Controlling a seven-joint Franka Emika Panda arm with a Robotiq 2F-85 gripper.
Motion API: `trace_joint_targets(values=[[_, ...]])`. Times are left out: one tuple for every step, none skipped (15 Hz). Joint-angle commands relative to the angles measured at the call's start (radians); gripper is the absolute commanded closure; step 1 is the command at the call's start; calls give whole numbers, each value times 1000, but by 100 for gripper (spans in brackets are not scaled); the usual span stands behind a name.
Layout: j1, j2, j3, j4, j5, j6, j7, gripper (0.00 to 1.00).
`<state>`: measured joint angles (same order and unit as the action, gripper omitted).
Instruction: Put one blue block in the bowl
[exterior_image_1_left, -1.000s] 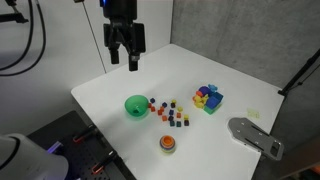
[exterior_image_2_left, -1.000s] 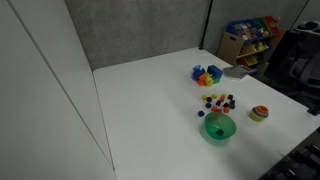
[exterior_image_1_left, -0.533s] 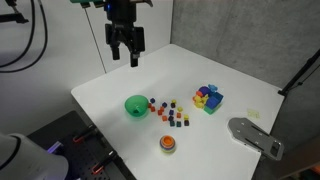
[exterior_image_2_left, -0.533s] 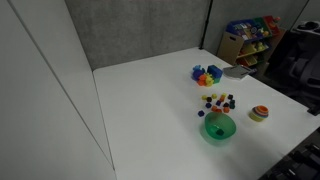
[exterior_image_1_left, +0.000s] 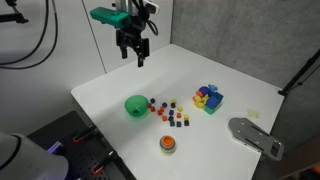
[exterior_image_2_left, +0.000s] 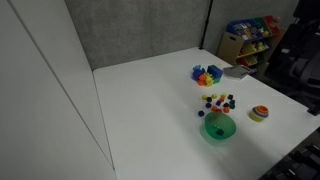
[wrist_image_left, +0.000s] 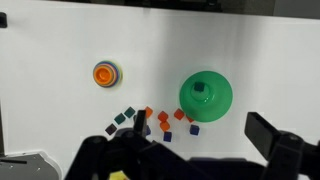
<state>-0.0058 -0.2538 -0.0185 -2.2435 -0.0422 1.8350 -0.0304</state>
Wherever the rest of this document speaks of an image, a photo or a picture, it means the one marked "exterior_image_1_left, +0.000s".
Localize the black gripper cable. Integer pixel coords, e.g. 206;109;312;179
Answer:
141;11;160;37

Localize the grey metal mounting plate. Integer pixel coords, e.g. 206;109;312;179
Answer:
227;117;285;162

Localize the purple toy ball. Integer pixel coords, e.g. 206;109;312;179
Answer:
198;85;211;96

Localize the black orange clamp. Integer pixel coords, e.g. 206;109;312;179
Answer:
72;123;98;144
91;150;119;176

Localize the rainbow stacking ring toy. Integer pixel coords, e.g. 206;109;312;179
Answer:
159;134;178;155

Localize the green plastic bowl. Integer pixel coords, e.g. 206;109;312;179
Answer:
124;94;150;118

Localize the yellow toy piece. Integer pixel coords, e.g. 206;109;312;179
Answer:
193;94;210;110

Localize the black hanging cable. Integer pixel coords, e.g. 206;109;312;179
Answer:
0;0;50;66
0;0;59;70

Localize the pale yellow sticker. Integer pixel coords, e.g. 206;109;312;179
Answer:
246;107;261;119

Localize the green toy base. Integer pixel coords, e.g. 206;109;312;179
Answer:
203;103;224;116

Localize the light blue toy piece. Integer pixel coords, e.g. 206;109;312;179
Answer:
207;83;219;93

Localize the white grey robot base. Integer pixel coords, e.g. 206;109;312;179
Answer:
0;130;70;180

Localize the black perforated base board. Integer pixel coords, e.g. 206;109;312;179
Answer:
26;110;136;180

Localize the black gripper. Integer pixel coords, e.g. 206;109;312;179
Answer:
115;25;150;68

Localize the large blue toy cube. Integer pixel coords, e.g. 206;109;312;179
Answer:
205;91;225;110

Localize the black wall bracket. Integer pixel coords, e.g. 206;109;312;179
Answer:
0;0;30;25

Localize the black tripod stand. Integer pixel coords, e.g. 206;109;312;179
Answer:
277;48;320;98

